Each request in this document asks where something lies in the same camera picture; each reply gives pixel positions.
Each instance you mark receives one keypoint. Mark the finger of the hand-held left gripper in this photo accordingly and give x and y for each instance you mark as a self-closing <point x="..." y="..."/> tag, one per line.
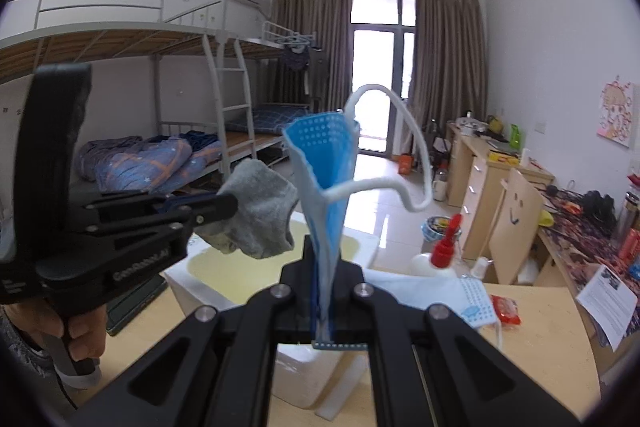
<point x="172" y="204"/>
<point x="200" y="218"/>

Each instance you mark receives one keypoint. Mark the person's left forearm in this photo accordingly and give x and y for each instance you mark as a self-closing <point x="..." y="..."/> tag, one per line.
<point x="20" y="354"/>

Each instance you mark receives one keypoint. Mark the folded blue plaid bedding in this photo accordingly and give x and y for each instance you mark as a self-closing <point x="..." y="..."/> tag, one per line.
<point x="270" y="117"/>

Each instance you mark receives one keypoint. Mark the orange bottle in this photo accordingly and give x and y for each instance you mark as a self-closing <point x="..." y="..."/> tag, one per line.
<point x="631" y="252"/>

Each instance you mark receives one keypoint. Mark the grey blanket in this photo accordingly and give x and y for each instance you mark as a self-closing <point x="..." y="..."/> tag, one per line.
<point x="105" y="152"/>

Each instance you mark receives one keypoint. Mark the green packet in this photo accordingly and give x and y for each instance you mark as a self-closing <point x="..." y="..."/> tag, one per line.
<point x="515" y="134"/>

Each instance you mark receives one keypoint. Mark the red snack packet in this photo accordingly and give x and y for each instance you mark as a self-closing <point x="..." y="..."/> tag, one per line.
<point x="506" y="310"/>

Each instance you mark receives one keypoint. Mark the hanging dark clothes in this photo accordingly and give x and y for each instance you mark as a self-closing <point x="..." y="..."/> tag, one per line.
<point x="300" y="62"/>

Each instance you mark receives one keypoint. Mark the metal bunk bed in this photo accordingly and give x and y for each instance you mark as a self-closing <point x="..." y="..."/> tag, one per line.
<point x="270" y="42"/>
<point x="100" y="42"/>

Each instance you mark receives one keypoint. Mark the grey sock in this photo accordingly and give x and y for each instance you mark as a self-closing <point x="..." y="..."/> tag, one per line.
<point x="260" y="207"/>

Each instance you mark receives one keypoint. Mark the yellow plastic object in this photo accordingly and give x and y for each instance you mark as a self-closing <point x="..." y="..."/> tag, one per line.
<point x="546" y="218"/>

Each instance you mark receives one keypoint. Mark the black headphones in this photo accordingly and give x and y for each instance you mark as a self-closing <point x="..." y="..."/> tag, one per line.
<point x="599" y="207"/>

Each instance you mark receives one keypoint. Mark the glass balcony door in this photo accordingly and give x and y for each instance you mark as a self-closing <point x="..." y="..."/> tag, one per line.
<point x="382" y="57"/>

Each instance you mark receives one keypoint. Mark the desk with patterned cover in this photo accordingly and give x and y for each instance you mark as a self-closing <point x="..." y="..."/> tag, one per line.
<point x="570" y="257"/>

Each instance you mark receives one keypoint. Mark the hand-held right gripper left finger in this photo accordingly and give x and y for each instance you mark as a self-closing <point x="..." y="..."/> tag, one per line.
<point x="295" y="289"/>

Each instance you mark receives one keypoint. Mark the printed paper sheet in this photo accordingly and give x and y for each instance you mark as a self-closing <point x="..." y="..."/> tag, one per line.
<point x="607" y="302"/>

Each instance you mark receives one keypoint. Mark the white lotion bottle red pump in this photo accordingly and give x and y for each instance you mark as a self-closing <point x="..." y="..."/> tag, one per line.
<point x="425" y="266"/>

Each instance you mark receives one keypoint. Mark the dark blue cloth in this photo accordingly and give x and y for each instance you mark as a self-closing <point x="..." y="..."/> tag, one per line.
<point x="197" y="139"/>

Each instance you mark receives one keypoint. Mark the white cup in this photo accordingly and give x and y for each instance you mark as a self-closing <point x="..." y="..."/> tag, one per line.
<point x="525" y="157"/>

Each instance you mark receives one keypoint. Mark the brown curtain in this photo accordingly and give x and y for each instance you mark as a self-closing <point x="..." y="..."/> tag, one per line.
<point x="447" y="57"/>
<point x="310" y="17"/>

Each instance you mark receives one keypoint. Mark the wooden desk with drawers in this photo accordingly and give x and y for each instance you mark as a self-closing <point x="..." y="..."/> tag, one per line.
<point x="475" y="197"/>

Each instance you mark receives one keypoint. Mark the yellow bag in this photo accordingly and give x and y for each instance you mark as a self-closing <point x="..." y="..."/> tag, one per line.
<point x="495" y="124"/>

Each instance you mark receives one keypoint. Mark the person's left hand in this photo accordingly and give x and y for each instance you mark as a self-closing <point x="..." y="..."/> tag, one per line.
<point x="87" y="332"/>

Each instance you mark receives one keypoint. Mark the patterned bowl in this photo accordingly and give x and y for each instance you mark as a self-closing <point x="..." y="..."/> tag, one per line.
<point x="437" y="228"/>

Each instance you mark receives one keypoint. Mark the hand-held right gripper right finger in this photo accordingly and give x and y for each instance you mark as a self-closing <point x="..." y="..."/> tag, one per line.
<point x="350" y="289"/>

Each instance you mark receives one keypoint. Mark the pink cartoon wall poster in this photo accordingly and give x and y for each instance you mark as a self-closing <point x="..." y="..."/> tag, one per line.
<point x="616" y="113"/>

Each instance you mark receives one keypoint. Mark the white pot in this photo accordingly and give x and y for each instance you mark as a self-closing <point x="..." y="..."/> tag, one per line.
<point x="472" y="126"/>

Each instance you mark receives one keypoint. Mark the white foam lid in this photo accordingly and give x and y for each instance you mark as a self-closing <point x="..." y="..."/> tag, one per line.
<point x="345" y="382"/>

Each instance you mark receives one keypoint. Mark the white bunk bed ladder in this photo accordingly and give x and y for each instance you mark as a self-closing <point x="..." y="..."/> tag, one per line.
<point x="232" y="107"/>

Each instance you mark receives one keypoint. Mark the blue spray bottle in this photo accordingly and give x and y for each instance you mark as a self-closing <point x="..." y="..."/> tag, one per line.
<point x="480" y="268"/>

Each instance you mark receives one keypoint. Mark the blue face mask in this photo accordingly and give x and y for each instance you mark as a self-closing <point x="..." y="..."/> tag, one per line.
<point x="325" y="157"/>
<point x="430" y="292"/>

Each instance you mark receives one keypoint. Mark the white foam box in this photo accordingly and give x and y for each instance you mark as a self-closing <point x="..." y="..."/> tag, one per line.
<point x="220" y="267"/>

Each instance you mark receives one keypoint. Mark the blue plaid quilt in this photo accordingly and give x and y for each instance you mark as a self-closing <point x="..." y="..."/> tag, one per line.
<point x="150" y="167"/>

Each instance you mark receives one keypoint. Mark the orange bucket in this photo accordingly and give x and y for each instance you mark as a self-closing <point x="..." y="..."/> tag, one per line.
<point x="405" y="164"/>

